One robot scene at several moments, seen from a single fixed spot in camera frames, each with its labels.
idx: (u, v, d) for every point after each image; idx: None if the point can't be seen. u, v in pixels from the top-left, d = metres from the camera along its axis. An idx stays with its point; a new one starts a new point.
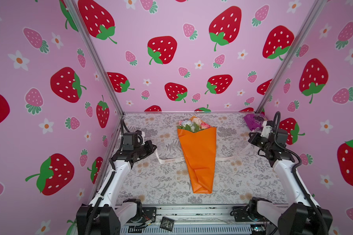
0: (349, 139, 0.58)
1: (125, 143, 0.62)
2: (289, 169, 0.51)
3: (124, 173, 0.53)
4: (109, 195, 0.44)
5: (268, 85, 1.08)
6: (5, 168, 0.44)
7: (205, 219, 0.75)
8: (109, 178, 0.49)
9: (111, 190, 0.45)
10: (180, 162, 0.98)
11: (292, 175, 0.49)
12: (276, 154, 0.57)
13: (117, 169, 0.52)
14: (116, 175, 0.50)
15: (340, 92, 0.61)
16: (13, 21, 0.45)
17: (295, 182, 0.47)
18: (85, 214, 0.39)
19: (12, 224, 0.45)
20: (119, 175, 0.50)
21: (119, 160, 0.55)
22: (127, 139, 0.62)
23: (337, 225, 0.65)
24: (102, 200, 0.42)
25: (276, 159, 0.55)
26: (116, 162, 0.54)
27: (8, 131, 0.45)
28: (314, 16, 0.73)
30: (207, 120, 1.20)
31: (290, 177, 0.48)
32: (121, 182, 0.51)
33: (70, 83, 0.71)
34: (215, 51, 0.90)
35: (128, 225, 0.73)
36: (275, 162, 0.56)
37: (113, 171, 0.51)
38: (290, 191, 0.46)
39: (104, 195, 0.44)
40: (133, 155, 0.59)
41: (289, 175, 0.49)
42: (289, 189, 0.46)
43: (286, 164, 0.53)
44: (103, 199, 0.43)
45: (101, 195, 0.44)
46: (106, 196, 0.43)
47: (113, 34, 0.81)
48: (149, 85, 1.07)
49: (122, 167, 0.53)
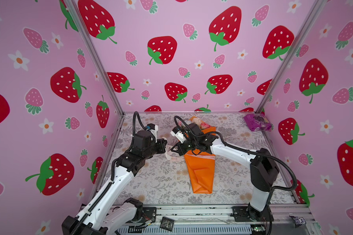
0: (349, 139, 0.58)
1: (135, 145, 0.55)
2: (224, 144, 0.59)
3: (122, 184, 0.48)
4: (97, 211, 0.41)
5: (268, 85, 1.08)
6: (5, 168, 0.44)
7: (205, 219, 0.75)
8: (104, 190, 0.45)
9: (101, 206, 0.42)
10: (180, 163, 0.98)
11: (227, 146, 0.58)
12: (207, 143, 0.63)
13: (116, 179, 0.47)
14: (113, 186, 0.46)
15: (340, 92, 0.61)
16: (13, 21, 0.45)
17: (233, 150, 0.55)
18: (68, 226, 0.38)
19: (12, 225, 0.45)
20: (115, 187, 0.46)
21: (122, 167, 0.50)
22: (138, 141, 0.54)
23: (337, 225, 0.65)
24: (87, 218, 0.40)
25: (209, 146, 0.62)
26: (117, 171, 0.49)
27: (9, 131, 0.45)
28: (315, 16, 0.73)
30: (207, 120, 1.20)
31: (228, 149, 0.56)
32: (117, 194, 0.47)
33: (70, 83, 0.71)
34: (215, 51, 0.90)
35: (128, 225, 0.73)
36: (212, 149, 0.62)
37: (110, 181, 0.47)
38: (239, 159, 0.53)
39: (91, 211, 0.41)
40: (138, 163, 0.53)
41: (227, 149, 0.57)
42: (238, 159, 0.54)
43: (218, 144, 0.60)
44: (89, 215, 0.40)
45: (88, 211, 0.41)
46: (93, 212, 0.41)
47: (114, 34, 0.81)
48: (149, 85, 1.07)
49: (121, 177, 0.48)
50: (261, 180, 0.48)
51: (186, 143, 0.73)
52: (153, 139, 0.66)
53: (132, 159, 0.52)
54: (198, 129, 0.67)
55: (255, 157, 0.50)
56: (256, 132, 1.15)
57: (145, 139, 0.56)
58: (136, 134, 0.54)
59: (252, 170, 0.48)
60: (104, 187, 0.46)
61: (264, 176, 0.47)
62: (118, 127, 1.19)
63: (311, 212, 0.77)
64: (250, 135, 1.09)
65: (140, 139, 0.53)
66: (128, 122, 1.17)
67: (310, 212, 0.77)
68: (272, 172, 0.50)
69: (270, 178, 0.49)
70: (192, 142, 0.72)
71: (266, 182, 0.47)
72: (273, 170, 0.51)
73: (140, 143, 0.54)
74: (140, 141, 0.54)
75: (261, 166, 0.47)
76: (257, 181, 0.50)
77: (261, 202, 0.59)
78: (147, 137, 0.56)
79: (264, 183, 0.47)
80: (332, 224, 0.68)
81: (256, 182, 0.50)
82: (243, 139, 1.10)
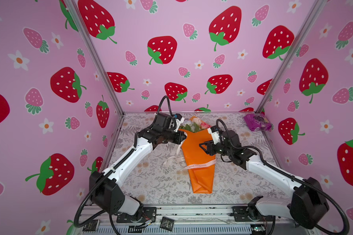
0: (349, 139, 0.58)
1: (157, 123, 0.61)
2: (262, 163, 0.54)
3: (142, 152, 0.51)
4: (120, 170, 0.45)
5: (268, 85, 1.08)
6: (6, 167, 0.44)
7: (206, 219, 0.75)
8: (127, 154, 0.49)
9: (124, 166, 0.46)
10: (180, 162, 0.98)
11: (266, 166, 0.53)
12: (242, 157, 0.59)
13: (138, 147, 0.51)
14: (134, 152, 0.50)
15: (340, 92, 0.61)
16: (13, 20, 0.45)
17: (274, 171, 0.50)
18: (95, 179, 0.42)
19: (12, 225, 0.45)
20: (138, 154, 0.50)
21: (143, 137, 0.55)
22: (160, 120, 0.60)
23: (337, 225, 0.65)
24: (112, 174, 0.44)
25: (245, 160, 0.58)
26: (139, 140, 0.54)
27: (8, 130, 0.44)
28: (315, 16, 0.73)
30: (207, 120, 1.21)
31: (267, 169, 0.52)
32: (137, 161, 0.50)
33: (70, 83, 0.71)
34: (215, 51, 0.90)
35: (127, 225, 0.73)
36: (246, 164, 0.58)
37: (132, 148, 0.51)
38: (279, 183, 0.47)
39: (116, 170, 0.45)
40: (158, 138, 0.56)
41: (265, 168, 0.52)
42: (277, 182, 0.48)
43: (256, 161, 0.56)
44: (114, 173, 0.44)
45: (113, 168, 0.45)
46: (117, 171, 0.44)
47: (114, 34, 0.81)
48: (149, 85, 1.07)
49: (142, 146, 0.52)
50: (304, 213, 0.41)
51: (218, 146, 0.71)
52: (174, 127, 0.70)
53: (154, 132, 0.57)
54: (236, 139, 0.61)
55: (300, 185, 0.44)
56: (256, 132, 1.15)
57: (167, 121, 0.62)
58: (160, 114, 0.59)
59: (293, 198, 0.42)
60: (127, 152, 0.50)
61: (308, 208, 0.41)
62: (118, 127, 1.19)
63: None
64: (250, 135, 1.09)
65: (163, 117, 0.59)
66: (128, 121, 1.18)
67: None
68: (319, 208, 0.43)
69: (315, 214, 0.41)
70: (225, 147, 0.68)
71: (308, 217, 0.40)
72: (322, 205, 0.42)
73: (163, 122, 0.59)
74: (163, 120, 0.59)
75: (306, 198, 0.41)
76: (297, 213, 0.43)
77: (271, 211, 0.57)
78: (169, 120, 0.62)
79: (308, 219, 0.41)
80: (332, 224, 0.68)
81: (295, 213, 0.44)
82: (243, 139, 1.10)
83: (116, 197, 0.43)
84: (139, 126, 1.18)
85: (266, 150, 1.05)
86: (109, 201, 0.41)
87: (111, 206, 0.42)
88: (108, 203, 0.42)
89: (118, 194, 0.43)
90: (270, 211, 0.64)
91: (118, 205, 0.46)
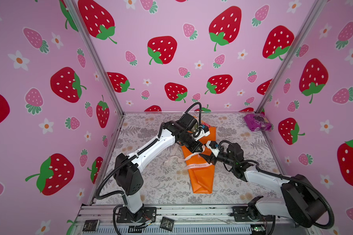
0: (349, 139, 0.58)
1: (183, 121, 0.63)
2: (257, 171, 0.59)
3: (164, 144, 0.53)
4: (143, 156, 0.48)
5: (268, 85, 1.08)
6: (5, 167, 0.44)
7: (206, 219, 0.75)
8: (151, 143, 0.51)
9: (146, 153, 0.49)
10: (179, 162, 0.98)
11: (261, 172, 0.58)
12: (241, 171, 0.64)
13: (162, 138, 0.53)
14: (158, 142, 0.52)
15: (340, 92, 0.61)
16: (13, 21, 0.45)
17: (265, 175, 0.55)
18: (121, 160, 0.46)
19: (12, 225, 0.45)
20: (160, 145, 0.52)
21: (168, 130, 0.56)
22: (188, 119, 0.62)
23: (337, 225, 0.65)
24: (135, 159, 0.47)
25: (243, 173, 0.63)
26: (164, 131, 0.55)
27: (8, 130, 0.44)
28: (315, 16, 0.73)
30: (208, 120, 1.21)
31: (261, 175, 0.56)
32: (159, 150, 0.52)
33: (70, 83, 0.71)
34: (215, 51, 0.90)
35: (127, 225, 0.73)
36: (245, 174, 0.62)
37: (156, 138, 0.53)
38: (272, 184, 0.51)
39: (139, 156, 0.48)
40: (180, 133, 0.57)
41: (260, 175, 0.57)
42: (270, 183, 0.52)
43: (252, 170, 0.61)
44: (137, 158, 0.47)
45: (137, 154, 0.48)
46: (140, 157, 0.48)
47: (114, 34, 0.81)
48: (149, 85, 1.07)
49: (165, 138, 0.54)
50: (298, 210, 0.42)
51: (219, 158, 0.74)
52: (196, 135, 0.71)
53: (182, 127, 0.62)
54: (240, 152, 0.64)
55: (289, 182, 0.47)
56: (256, 132, 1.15)
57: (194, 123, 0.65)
58: (187, 113, 0.63)
59: (285, 195, 0.44)
60: (151, 141, 0.52)
61: (298, 201, 0.43)
62: (118, 127, 1.19)
63: None
64: (250, 135, 1.09)
65: (191, 118, 0.62)
66: (128, 122, 1.17)
67: None
68: (317, 205, 0.43)
69: (310, 211, 0.42)
70: (228, 160, 0.71)
71: (303, 213, 0.42)
72: (317, 201, 0.44)
73: (189, 122, 0.63)
74: (190, 119, 0.62)
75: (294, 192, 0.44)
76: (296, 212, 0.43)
77: (272, 211, 0.56)
78: (195, 122, 0.65)
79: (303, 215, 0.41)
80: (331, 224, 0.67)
81: (294, 212, 0.44)
82: (243, 139, 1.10)
83: (136, 180, 0.46)
84: (139, 126, 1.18)
85: (266, 150, 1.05)
86: (129, 182, 0.45)
87: (131, 186, 0.46)
88: (128, 183, 0.45)
89: (138, 178, 0.47)
90: (270, 210, 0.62)
91: (137, 188, 0.50)
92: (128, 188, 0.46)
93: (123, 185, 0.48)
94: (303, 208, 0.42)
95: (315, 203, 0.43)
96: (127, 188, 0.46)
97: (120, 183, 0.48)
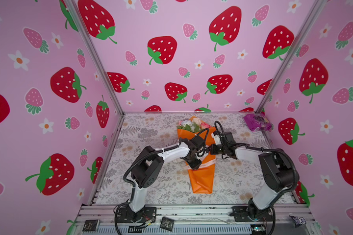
0: (349, 139, 0.58)
1: (193, 140, 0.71)
2: (245, 147, 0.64)
3: (181, 152, 0.63)
4: (166, 154, 0.56)
5: (268, 85, 1.08)
6: (5, 167, 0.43)
7: (205, 219, 0.75)
8: (173, 146, 0.62)
9: (169, 153, 0.57)
10: (179, 162, 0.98)
11: (249, 149, 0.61)
12: (234, 150, 0.71)
13: (181, 146, 0.64)
14: (178, 148, 0.62)
15: (340, 92, 0.61)
16: (13, 21, 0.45)
17: (250, 150, 0.63)
18: (149, 150, 0.53)
19: (12, 225, 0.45)
20: (179, 151, 0.61)
21: (185, 142, 0.68)
22: (199, 140, 0.75)
23: (337, 225, 0.65)
24: (161, 152, 0.55)
25: (235, 150, 0.71)
26: (181, 143, 0.66)
27: (9, 130, 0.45)
28: (315, 16, 0.73)
30: (207, 120, 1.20)
31: (248, 149, 0.64)
32: (174, 156, 0.60)
33: (70, 83, 0.71)
34: (215, 51, 0.90)
35: (128, 225, 0.73)
36: (236, 150, 0.70)
37: (177, 145, 0.64)
38: (254, 157, 0.59)
39: (164, 152, 0.56)
40: (192, 152, 0.68)
41: (248, 150, 0.63)
42: (253, 157, 0.59)
43: (242, 147, 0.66)
44: (162, 153, 0.55)
45: (163, 150, 0.57)
46: (164, 153, 0.55)
47: (113, 34, 0.81)
48: (149, 85, 1.07)
49: (184, 147, 0.65)
50: (270, 175, 0.49)
51: (218, 146, 0.86)
52: (200, 154, 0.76)
53: (193, 144, 0.69)
54: (231, 138, 0.78)
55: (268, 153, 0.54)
56: (256, 132, 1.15)
57: (203, 144, 0.77)
58: (199, 135, 0.76)
59: (262, 162, 0.51)
60: (173, 145, 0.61)
61: (270, 167, 0.49)
62: (118, 127, 1.19)
63: (311, 212, 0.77)
64: (250, 135, 1.09)
65: (202, 139, 0.75)
66: (128, 122, 1.17)
67: (310, 212, 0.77)
68: (289, 174, 0.49)
69: (281, 177, 0.48)
70: (222, 146, 0.83)
71: (274, 176, 0.48)
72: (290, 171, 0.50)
73: (200, 142, 0.74)
74: (201, 140, 0.75)
75: (268, 160, 0.50)
76: (269, 177, 0.50)
77: (264, 200, 0.59)
78: (204, 143, 0.77)
79: (274, 179, 0.48)
80: (331, 224, 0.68)
81: (267, 177, 0.50)
82: (243, 139, 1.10)
83: (155, 174, 0.52)
84: (139, 126, 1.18)
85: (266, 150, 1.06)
86: (147, 174, 0.50)
87: (147, 178, 0.50)
88: (146, 175, 0.50)
89: (157, 171, 0.52)
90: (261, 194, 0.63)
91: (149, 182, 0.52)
92: (144, 180, 0.50)
93: (138, 177, 0.51)
94: (274, 173, 0.49)
95: (286, 173, 0.49)
96: (141, 180, 0.50)
97: (134, 175, 0.53)
